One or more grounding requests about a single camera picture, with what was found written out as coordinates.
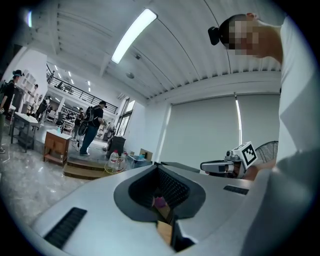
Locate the person's right forearm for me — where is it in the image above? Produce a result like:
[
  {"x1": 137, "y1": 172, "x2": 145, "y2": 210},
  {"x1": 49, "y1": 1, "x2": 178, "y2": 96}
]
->
[{"x1": 243, "y1": 164, "x2": 263, "y2": 181}]

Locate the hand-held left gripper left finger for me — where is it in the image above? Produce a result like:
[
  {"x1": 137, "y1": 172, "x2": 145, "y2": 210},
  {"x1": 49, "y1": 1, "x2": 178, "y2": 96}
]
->
[{"x1": 31, "y1": 165, "x2": 173, "y2": 256}]

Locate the person's right hand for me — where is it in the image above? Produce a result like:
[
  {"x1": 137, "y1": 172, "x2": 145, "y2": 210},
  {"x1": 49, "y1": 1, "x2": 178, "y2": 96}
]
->
[{"x1": 226, "y1": 163, "x2": 238, "y2": 179}]

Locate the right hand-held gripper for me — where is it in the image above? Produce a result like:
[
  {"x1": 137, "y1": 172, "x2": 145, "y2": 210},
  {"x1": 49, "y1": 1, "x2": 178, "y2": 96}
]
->
[{"x1": 199, "y1": 141, "x2": 258, "y2": 179}]

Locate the clear water jug red cap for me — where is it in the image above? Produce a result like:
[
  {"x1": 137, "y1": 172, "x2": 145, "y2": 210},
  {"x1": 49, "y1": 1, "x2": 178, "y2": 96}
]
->
[{"x1": 108, "y1": 149, "x2": 120, "y2": 171}]

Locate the long ceiling light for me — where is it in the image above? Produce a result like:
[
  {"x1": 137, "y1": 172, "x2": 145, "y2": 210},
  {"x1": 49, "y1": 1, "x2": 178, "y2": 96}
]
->
[{"x1": 111, "y1": 8, "x2": 159, "y2": 65}]

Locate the person's head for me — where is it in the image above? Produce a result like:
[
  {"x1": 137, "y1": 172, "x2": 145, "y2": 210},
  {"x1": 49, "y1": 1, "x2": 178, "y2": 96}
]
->
[{"x1": 217, "y1": 12, "x2": 285, "y2": 61}]

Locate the black railing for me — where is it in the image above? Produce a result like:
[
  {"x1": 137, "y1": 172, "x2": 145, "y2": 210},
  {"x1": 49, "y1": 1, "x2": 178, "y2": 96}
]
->
[{"x1": 46, "y1": 63, "x2": 119, "y2": 114}]

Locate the person's white shirt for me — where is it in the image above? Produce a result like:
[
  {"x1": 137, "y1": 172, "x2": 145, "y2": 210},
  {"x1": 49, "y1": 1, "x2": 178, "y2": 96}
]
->
[{"x1": 238, "y1": 14, "x2": 320, "y2": 256}]

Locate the plastic-wrapped box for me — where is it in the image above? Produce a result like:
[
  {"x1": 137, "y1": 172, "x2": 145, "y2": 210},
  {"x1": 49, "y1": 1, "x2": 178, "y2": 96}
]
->
[{"x1": 127, "y1": 154, "x2": 154, "y2": 170}]

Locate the black head camera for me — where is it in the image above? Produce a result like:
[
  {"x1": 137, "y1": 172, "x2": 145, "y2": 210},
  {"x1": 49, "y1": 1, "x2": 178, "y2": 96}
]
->
[{"x1": 207, "y1": 26, "x2": 223, "y2": 47}]

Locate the white roller blind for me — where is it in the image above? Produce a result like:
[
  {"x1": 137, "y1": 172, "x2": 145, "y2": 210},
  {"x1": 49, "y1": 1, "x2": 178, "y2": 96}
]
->
[
  {"x1": 236, "y1": 93, "x2": 281, "y2": 151},
  {"x1": 159, "y1": 96, "x2": 239, "y2": 166}
]

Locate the wooden step platform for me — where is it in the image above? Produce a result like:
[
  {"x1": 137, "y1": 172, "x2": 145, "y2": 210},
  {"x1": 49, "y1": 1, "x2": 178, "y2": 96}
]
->
[{"x1": 62, "y1": 159, "x2": 114, "y2": 181}]

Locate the black standing fan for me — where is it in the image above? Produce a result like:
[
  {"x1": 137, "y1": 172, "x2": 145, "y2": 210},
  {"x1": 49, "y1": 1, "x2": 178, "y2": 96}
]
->
[{"x1": 254, "y1": 140, "x2": 280, "y2": 168}]

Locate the wooden cabinet white top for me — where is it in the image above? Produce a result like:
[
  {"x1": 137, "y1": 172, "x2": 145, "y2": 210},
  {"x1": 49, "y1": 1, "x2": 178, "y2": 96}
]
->
[{"x1": 43, "y1": 129, "x2": 73, "y2": 168}]

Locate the black bin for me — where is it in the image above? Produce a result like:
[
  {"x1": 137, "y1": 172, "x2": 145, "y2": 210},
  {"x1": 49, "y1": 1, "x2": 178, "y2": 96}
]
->
[{"x1": 106, "y1": 134, "x2": 127, "y2": 161}]

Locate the grey table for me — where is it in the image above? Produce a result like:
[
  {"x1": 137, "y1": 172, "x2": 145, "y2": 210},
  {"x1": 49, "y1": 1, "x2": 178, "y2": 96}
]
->
[{"x1": 9, "y1": 111, "x2": 39, "y2": 154}]

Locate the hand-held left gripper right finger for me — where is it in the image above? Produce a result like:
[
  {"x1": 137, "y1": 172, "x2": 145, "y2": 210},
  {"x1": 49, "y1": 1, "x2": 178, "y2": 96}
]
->
[{"x1": 157, "y1": 165, "x2": 253, "y2": 256}]

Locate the wooden coffee table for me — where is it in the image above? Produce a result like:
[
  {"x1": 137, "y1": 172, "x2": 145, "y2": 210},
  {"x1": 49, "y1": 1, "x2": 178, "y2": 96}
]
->
[{"x1": 156, "y1": 206, "x2": 174, "y2": 246}]

